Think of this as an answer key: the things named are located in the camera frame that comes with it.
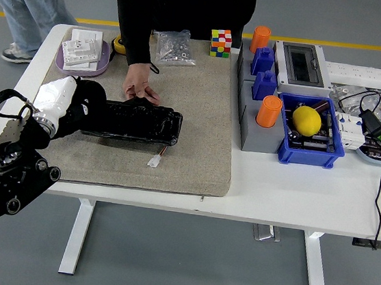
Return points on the yellow lemon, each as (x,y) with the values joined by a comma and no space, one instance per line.
(306,120)

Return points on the brown capacitor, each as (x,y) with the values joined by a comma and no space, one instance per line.
(320,105)

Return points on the person's right hand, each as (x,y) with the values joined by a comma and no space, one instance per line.
(138,81)

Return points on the dark electronic modules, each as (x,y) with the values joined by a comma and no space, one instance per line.
(377,151)

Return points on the grey-brown mat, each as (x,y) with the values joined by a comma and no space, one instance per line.
(195,132)

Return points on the clear bag of screws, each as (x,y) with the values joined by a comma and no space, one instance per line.
(173,47)

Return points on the white circuit breaker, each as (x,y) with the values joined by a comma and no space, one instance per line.
(348,131)

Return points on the yellow tape measure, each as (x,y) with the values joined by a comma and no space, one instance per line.
(118,45)

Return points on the person's right forearm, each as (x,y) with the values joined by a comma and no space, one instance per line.
(136,40)

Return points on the glossy black panel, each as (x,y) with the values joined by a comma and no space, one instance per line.
(137,122)

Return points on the clear bags of parts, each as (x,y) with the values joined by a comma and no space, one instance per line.
(340,92)

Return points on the white wall socket plate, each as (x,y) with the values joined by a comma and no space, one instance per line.
(80,51)
(82,66)
(85,35)

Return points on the colourful puzzle cube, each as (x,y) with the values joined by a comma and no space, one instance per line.
(221,43)

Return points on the black rag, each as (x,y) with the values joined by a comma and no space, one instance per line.
(93,92)

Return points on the blue block with knob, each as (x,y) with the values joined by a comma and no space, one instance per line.
(264,85)
(263,61)

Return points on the black power adapter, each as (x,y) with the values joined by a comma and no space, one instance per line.
(373,123)

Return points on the white table leg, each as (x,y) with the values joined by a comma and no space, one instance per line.
(316,274)
(74,239)

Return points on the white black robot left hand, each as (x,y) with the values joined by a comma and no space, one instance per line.
(53,94)

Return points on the blue plastic bin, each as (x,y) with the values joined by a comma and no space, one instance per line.
(306,157)

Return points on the white power strip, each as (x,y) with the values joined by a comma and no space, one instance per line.
(356,74)

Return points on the purple tray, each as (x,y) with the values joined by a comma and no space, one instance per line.
(102,67)

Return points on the orange cylinder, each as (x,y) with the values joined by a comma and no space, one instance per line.
(260,37)
(269,112)

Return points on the grey block holder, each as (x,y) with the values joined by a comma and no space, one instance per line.
(244,62)
(259,140)

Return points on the grey distribution box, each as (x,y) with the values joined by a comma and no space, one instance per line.
(302,64)

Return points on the metal bracket under table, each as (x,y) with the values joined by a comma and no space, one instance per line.
(266,233)

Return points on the black circuit board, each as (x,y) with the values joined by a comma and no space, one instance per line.
(314,144)

